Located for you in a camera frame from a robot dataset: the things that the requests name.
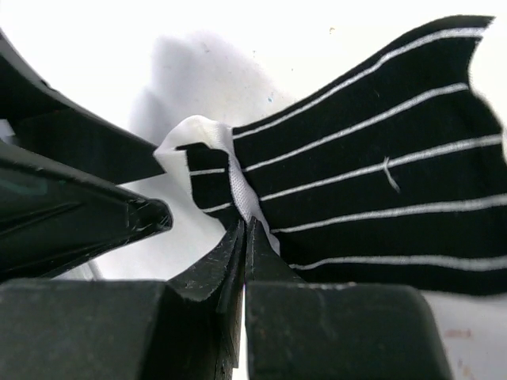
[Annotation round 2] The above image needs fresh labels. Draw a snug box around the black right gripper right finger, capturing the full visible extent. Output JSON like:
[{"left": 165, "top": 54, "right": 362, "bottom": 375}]
[{"left": 245, "top": 219, "right": 452, "bottom": 380}]

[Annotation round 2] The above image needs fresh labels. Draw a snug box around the black pinstriped sock white toe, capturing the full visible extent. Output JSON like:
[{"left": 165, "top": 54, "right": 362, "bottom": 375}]
[{"left": 154, "top": 15, "right": 506, "bottom": 295}]

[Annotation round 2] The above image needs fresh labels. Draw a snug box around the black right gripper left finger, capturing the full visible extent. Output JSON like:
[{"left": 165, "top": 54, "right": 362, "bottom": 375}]
[{"left": 1, "top": 222, "right": 245, "bottom": 379}]

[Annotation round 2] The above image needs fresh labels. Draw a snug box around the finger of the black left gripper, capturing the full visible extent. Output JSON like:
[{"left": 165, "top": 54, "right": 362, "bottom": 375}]
[
  {"left": 0, "top": 55, "right": 166, "bottom": 186},
  {"left": 1, "top": 143, "right": 173, "bottom": 279}
]

